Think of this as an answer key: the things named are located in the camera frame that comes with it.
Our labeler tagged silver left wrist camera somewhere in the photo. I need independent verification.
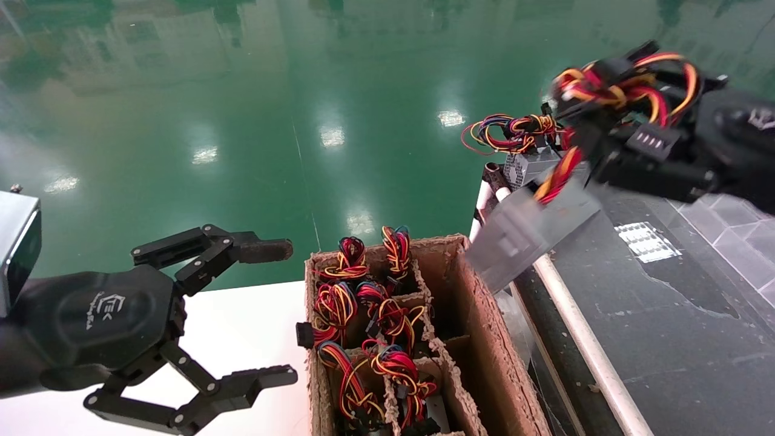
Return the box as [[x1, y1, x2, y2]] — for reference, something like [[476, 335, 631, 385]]
[[0, 185, 42, 317]]

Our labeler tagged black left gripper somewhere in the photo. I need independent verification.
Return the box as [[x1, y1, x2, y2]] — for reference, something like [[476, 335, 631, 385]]
[[13, 224, 299, 436]]

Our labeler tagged clear plastic film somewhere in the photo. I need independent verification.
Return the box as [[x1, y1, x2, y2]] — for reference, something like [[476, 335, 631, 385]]
[[496, 291, 533, 364]]

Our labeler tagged white conveyor frame tube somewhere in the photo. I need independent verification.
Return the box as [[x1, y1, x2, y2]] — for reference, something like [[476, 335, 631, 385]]
[[469, 180, 510, 240]]

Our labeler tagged brown cardboard divider box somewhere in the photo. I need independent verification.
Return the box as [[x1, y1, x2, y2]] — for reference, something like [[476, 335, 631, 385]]
[[305, 234, 553, 436]]

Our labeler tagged black conveyor belt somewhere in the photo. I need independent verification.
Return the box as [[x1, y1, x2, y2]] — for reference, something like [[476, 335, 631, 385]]
[[512, 182, 775, 436]]

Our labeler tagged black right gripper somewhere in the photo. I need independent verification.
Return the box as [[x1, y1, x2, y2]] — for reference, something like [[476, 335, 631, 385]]
[[596, 41, 775, 213]]

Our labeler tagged white conveyor side rail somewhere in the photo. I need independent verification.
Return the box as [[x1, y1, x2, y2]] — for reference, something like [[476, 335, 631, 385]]
[[532, 253, 655, 436]]

